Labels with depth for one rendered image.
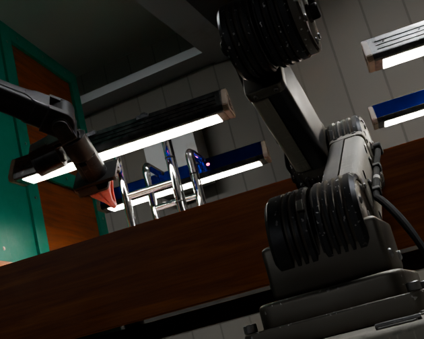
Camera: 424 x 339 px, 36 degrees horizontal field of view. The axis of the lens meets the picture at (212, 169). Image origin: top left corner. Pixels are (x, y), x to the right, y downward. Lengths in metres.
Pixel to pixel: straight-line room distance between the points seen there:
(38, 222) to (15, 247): 0.18
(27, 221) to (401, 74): 2.00
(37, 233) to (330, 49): 1.92
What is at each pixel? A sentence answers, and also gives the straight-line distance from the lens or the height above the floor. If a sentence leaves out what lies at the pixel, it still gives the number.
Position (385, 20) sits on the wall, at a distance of 3.53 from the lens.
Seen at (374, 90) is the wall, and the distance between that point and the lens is 3.42.
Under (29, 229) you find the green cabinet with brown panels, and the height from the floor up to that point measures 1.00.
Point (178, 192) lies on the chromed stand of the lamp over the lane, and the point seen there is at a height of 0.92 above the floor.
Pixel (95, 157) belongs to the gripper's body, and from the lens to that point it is 1.44.
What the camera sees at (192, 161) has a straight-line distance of 2.09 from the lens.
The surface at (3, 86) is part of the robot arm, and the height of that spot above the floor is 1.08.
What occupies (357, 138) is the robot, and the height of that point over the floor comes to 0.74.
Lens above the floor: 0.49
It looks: 15 degrees up
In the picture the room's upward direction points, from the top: 15 degrees counter-clockwise
